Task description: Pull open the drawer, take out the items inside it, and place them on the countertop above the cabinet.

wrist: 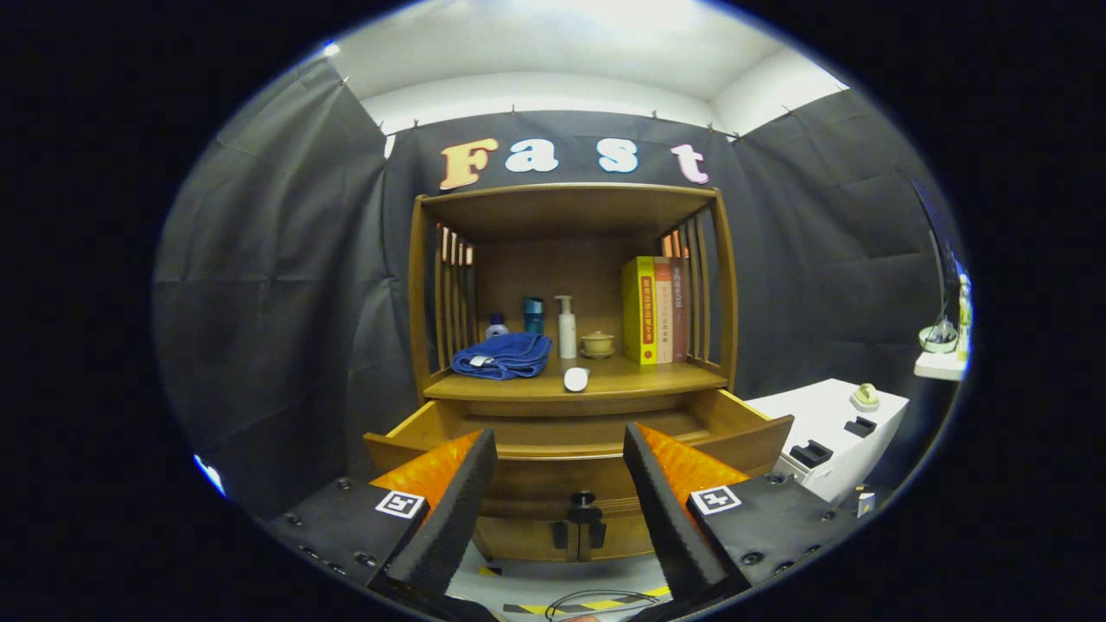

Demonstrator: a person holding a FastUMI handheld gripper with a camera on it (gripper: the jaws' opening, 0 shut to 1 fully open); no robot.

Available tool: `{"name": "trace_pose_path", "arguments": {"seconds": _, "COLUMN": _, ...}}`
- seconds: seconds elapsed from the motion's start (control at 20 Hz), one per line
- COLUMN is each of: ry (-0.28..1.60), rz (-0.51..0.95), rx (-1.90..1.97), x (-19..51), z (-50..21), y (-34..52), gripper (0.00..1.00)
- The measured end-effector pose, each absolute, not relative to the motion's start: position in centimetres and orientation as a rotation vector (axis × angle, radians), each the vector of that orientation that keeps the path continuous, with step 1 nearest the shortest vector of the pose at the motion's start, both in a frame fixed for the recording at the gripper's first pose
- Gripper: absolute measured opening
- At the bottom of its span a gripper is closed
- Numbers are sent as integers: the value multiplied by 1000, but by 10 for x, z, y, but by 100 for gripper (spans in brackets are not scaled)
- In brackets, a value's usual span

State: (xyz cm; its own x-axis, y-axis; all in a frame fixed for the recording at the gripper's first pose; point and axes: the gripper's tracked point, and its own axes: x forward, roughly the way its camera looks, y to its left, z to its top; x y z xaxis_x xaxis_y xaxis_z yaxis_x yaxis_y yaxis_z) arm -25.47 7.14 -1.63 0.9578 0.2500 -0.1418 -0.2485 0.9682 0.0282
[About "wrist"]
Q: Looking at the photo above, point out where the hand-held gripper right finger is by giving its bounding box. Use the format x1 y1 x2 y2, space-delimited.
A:
622 422 865 606

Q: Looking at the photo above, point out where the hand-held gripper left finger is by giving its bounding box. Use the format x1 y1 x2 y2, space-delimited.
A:
270 428 499 601

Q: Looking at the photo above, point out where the wooden drawer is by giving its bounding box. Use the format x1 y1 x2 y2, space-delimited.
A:
364 389 794 519

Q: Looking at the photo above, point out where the wooden cabinet door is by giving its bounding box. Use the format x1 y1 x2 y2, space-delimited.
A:
577 510 662 561
474 517 578 564

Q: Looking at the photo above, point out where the wooden countertop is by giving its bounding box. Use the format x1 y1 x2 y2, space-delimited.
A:
423 352 728 403

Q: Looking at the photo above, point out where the white side cabinet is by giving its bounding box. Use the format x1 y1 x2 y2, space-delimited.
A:
745 378 910 505

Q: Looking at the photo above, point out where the wooden cabinet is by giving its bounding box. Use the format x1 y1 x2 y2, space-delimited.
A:
408 181 740 564

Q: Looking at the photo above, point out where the yellow black hazard tape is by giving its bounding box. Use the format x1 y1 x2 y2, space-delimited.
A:
480 566 671 616

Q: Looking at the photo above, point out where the blue folded towel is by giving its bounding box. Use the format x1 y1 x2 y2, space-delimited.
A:
450 332 553 381

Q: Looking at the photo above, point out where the cream orange book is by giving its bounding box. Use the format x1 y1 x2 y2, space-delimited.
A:
653 257 675 364

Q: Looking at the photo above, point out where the brown book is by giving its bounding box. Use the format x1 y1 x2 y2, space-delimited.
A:
671 257 690 362

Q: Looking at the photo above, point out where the white pump bottle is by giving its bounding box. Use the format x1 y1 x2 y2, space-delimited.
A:
554 295 578 360

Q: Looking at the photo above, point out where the yellow book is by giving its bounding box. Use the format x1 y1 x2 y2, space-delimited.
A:
622 256 659 365

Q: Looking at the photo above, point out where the black backdrop cloth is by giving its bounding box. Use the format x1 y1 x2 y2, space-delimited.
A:
154 56 960 519

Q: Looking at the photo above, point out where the white round table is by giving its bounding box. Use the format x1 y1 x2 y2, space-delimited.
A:
914 350 967 383

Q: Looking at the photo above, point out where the dark monitor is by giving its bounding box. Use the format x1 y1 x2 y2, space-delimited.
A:
912 177 964 329

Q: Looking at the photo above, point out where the black floor cable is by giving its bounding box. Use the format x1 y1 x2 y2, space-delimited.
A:
544 590 662 622

